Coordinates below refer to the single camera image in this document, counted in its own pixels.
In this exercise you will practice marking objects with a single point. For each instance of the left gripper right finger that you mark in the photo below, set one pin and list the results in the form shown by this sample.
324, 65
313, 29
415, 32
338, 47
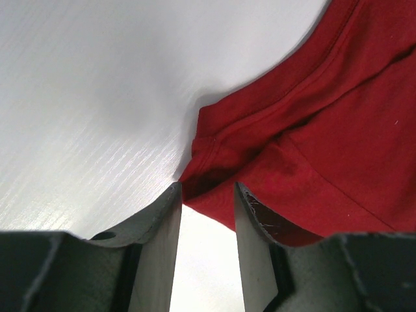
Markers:
263, 237

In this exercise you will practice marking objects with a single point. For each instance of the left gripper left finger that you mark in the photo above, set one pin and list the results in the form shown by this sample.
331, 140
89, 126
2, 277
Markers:
149, 240

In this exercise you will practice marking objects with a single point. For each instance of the red t shirt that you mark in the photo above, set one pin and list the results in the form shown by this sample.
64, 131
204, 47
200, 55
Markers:
327, 138

